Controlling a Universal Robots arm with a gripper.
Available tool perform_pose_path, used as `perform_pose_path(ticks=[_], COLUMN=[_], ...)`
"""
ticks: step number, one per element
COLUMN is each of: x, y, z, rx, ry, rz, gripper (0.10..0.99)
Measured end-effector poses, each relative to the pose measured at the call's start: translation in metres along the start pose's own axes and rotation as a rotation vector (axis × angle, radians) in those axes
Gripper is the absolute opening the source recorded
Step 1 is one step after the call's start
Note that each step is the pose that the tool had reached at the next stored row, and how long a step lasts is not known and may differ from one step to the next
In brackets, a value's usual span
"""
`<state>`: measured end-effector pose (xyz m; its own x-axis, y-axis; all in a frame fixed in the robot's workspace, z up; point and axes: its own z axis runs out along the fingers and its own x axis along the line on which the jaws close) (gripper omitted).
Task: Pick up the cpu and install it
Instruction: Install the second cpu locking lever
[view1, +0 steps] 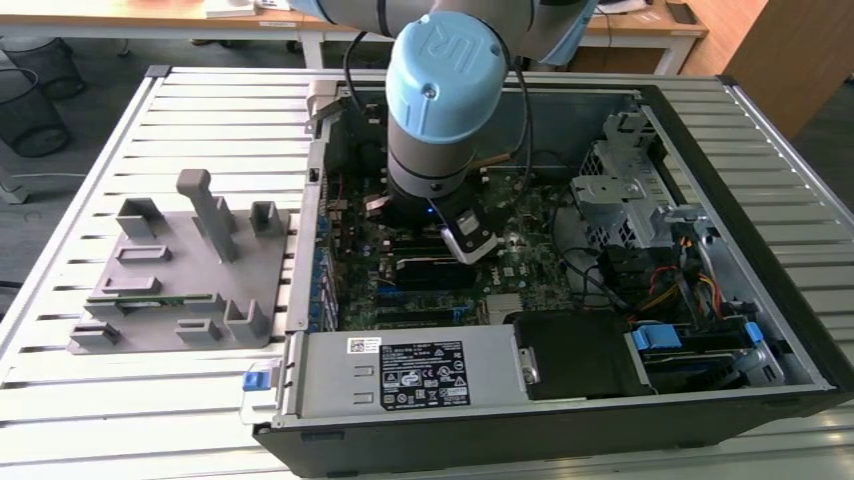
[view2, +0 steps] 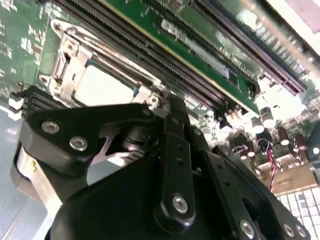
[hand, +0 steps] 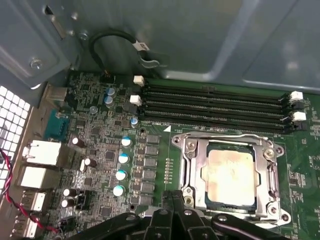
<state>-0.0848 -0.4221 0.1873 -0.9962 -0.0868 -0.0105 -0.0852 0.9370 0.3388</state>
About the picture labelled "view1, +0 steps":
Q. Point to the wooden desk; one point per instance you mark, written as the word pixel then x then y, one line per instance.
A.
pixel 667 31

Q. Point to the green motherboard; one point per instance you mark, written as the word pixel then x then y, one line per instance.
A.
pixel 540 220

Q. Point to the black plastic cover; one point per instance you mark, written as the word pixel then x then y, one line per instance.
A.
pixel 580 350

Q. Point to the wooden cabinet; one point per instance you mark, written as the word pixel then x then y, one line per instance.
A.
pixel 800 60

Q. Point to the silver power supply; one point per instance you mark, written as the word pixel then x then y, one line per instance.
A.
pixel 327 370

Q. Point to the black PC case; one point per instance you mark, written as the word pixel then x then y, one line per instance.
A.
pixel 467 450

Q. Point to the black graphics card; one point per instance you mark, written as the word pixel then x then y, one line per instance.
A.
pixel 429 277

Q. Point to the silver chipset heatsink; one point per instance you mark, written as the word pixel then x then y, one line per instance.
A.
pixel 507 306

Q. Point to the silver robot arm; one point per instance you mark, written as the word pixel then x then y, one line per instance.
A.
pixel 440 75

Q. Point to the silver coin battery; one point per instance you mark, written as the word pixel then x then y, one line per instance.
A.
pixel 521 187

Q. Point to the black expansion slot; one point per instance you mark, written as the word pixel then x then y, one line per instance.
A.
pixel 420 317

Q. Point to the grey parts rack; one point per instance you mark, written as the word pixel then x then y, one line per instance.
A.
pixel 260 270

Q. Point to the white box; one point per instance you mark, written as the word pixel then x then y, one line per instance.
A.
pixel 229 9

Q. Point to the silver metal latch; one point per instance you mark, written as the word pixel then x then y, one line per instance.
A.
pixel 530 367

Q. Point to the white device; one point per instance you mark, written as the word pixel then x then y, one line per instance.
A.
pixel 272 4

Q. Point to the blue plastic tab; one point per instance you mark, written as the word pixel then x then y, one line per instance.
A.
pixel 752 334

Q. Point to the blue disk carrier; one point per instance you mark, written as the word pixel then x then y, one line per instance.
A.
pixel 656 340

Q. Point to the blue plastic latch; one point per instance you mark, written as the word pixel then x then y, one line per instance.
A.
pixel 256 382

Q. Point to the grey stand foot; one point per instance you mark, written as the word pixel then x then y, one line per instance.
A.
pixel 14 192

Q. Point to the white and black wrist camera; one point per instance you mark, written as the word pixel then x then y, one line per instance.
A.
pixel 469 237

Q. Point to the black phone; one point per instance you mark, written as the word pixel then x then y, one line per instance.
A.
pixel 682 13

